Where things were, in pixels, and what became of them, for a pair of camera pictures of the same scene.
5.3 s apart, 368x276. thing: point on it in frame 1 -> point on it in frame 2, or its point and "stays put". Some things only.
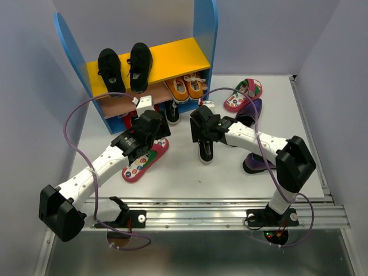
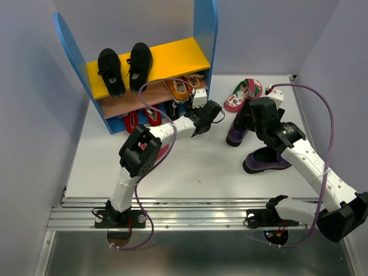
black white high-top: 206,150 -> 190,102
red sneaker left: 128,120 stays put
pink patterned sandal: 237,101 stays put
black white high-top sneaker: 172,112 stays put
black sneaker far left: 111,69 stays put
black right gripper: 194,127 -> 246,109
